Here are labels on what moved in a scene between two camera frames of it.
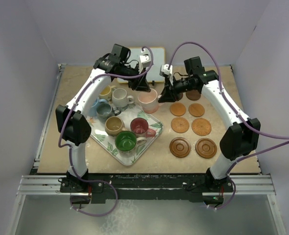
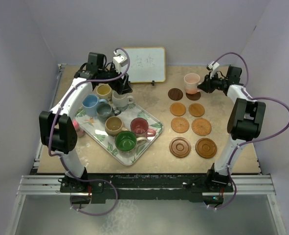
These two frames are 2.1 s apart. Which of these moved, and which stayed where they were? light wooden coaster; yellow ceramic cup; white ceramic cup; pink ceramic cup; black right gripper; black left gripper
Moved: black right gripper; black left gripper; pink ceramic cup
Stayed: white ceramic cup; light wooden coaster; yellow ceramic cup
